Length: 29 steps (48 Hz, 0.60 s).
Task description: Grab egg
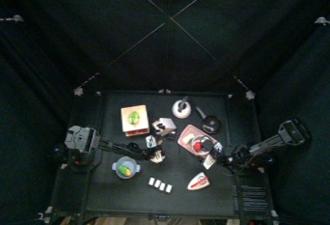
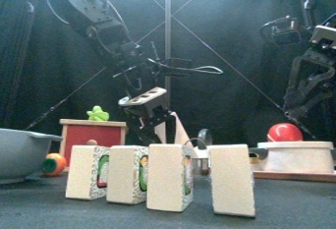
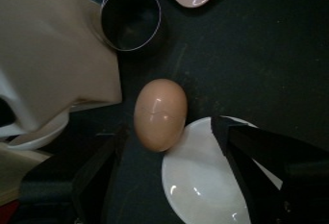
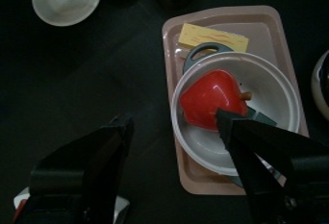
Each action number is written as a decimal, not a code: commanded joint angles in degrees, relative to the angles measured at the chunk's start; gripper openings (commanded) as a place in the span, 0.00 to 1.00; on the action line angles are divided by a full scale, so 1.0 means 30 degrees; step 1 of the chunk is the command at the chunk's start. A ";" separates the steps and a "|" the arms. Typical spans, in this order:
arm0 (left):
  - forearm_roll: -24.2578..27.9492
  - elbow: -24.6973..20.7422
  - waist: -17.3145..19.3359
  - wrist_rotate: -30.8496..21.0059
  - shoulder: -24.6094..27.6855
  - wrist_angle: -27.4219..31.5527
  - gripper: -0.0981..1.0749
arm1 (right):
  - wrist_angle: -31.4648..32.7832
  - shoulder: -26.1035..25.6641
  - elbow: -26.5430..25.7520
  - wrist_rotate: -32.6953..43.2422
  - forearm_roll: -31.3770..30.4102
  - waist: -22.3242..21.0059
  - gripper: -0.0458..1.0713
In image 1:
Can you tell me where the white card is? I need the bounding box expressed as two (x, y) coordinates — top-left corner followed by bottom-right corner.
(202, 154), (218, 171)

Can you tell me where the white patterned toy carton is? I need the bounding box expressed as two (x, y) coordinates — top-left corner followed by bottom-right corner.
(145, 134), (159, 149)

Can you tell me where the white toy pot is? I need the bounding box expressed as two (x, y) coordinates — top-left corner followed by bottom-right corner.
(189, 134), (216, 156)

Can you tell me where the white red wedge toy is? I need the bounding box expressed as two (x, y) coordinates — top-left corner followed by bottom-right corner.
(186, 171), (212, 192)

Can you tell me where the green yellow toy vegetable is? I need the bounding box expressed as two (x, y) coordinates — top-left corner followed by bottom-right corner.
(118, 164), (134, 177)

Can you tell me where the grey toy bowl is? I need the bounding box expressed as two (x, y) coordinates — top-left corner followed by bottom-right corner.
(111, 155), (142, 181)

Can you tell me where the red wooden box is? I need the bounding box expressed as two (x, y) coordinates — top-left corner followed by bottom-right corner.
(121, 104), (151, 138)

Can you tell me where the white toy kettle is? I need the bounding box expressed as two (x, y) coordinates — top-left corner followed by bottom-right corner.
(171, 96), (194, 120)

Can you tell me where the thin diagonal brace wire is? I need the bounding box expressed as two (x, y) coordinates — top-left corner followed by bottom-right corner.
(121, 0), (252, 96)
(77, 0), (229, 91)

